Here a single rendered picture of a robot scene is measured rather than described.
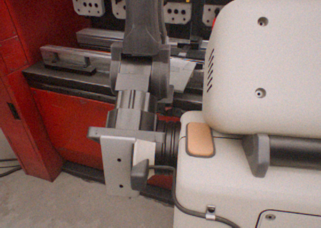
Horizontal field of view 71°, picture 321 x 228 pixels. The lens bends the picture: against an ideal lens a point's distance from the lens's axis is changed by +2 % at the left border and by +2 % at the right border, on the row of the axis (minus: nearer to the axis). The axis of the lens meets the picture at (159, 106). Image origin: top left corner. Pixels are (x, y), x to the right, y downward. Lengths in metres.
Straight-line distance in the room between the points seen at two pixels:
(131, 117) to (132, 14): 0.16
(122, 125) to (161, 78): 0.11
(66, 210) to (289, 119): 1.63
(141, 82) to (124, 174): 0.14
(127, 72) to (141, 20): 0.09
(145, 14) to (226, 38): 0.16
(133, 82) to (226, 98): 0.18
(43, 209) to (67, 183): 0.22
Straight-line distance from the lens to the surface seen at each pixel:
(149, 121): 0.34
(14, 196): 1.99
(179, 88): 0.85
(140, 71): 0.39
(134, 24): 0.38
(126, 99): 0.35
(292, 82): 0.25
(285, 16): 0.27
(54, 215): 1.77
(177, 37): 1.05
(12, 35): 1.43
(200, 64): 1.07
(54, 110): 1.49
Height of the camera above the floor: 1.43
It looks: 35 degrees down
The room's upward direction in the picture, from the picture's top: straight up
